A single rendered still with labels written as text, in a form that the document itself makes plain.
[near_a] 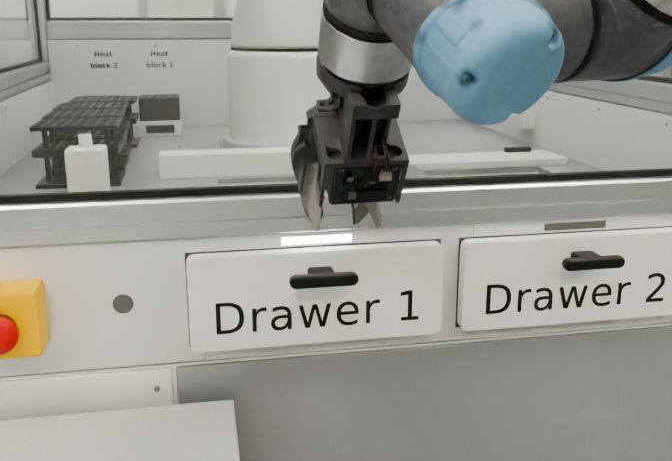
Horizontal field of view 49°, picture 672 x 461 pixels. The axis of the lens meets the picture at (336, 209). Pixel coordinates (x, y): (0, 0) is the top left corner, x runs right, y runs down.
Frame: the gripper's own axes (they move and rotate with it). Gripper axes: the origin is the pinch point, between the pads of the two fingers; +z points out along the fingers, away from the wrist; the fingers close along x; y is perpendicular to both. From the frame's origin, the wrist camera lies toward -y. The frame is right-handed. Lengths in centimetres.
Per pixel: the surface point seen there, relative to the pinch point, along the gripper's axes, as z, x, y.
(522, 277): 13.2, 23.6, 1.0
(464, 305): 15.6, 16.5, 2.6
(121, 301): 14.1, -22.4, -0.7
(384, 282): 12.6, 6.8, 0.6
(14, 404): 23.3, -34.6, 5.5
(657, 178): 5.5, 41.3, -6.6
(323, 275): 8.6, -0.8, 1.8
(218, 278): 11.1, -11.8, -0.6
